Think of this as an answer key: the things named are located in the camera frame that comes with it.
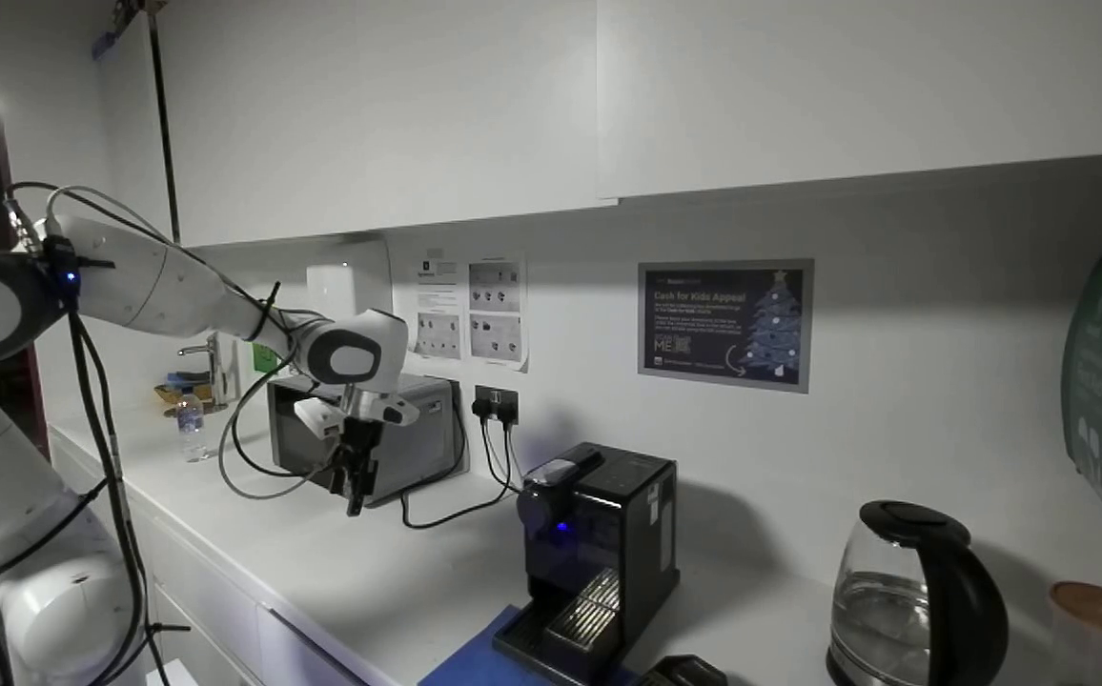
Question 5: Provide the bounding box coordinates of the silver microwave oven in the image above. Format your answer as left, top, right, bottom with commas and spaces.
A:
263, 372, 470, 511

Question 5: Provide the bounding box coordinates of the white base cabinet front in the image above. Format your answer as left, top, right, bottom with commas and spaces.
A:
115, 482, 393, 686

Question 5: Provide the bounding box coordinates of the glass kettle with black handle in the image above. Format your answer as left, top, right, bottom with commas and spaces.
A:
823, 499, 1014, 686

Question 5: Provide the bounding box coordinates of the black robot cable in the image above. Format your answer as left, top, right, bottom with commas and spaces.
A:
8, 181, 324, 686

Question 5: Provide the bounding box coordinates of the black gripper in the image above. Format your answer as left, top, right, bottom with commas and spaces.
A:
331, 415, 387, 519

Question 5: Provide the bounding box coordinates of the black microwave power cable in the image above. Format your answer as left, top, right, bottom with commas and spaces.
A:
393, 415, 514, 534

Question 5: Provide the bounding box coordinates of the white instruction sheet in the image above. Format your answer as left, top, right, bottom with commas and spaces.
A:
387, 246, 532, 374

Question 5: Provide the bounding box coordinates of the framed dark poster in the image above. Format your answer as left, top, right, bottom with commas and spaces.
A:
637, 260, 817, 393

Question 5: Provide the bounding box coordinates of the black coffee machine power cable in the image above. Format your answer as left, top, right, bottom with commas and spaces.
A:
494, 421, 531, 495

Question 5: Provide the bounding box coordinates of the yellow blue small object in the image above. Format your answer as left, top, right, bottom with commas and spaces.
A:
148, 365, 228, 434

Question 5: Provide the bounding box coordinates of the white upper cabinet door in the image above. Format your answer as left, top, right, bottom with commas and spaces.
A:
157, 0, 617, 251
87, 11, 177, 260
597, 0, 1102, 204

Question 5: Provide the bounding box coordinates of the blue mat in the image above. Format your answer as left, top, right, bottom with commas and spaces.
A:
415, 601, 640, 686

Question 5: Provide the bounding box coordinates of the white paper towel dispenser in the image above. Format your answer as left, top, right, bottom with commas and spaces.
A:
306, 260, 364, 319

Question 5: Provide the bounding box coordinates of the black coffee machine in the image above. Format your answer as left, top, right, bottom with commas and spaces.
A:
493, 440, 682, 686

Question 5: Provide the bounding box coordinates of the wall socket with black plugs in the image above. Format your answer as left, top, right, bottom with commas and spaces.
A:
470, 383, 526, 430

